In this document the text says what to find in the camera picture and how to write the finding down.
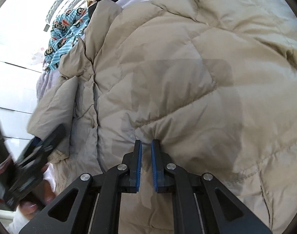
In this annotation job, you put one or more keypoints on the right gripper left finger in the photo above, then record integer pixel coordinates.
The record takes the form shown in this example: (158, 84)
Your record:
(91, 204)

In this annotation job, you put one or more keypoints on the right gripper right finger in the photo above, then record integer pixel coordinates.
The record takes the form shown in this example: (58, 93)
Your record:
(201, 203)

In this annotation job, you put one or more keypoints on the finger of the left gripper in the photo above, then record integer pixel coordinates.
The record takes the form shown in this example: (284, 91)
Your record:
(33, 150)
(50, 143)

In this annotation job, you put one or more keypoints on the beige puffer jacket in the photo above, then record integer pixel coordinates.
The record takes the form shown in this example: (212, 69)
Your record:
(252, 149)

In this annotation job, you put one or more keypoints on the person left hand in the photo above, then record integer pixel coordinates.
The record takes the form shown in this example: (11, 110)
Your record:
(31, 205)

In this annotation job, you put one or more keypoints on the white wardrobe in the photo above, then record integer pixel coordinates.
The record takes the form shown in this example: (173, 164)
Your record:
(21, 60)

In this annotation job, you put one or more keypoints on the blue monkey print pajamas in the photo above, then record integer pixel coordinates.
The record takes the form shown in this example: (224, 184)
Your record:
(67, 29)

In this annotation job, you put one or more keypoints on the grey quilted headboard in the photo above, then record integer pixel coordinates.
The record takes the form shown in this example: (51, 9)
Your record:
(59, 7)

